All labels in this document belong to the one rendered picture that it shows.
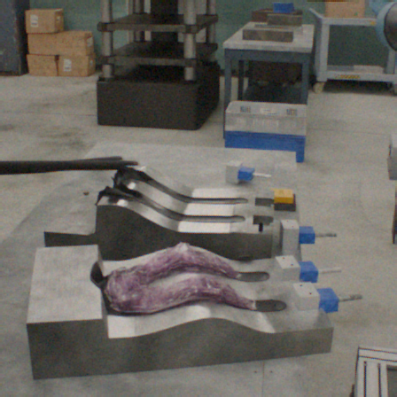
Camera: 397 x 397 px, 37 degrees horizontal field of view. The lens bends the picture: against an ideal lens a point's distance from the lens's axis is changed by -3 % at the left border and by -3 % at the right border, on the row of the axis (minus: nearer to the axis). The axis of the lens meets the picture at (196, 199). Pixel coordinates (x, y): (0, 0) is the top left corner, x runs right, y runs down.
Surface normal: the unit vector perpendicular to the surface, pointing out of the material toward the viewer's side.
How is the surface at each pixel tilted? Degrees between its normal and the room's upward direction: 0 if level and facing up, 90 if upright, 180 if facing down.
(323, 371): 0
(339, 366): 0
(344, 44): 90
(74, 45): 88
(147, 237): 90
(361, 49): 90
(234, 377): 0
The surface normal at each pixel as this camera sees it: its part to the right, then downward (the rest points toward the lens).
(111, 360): 0.17, 0.37
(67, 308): 0.01, -0.93
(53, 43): -0.29, 0.31
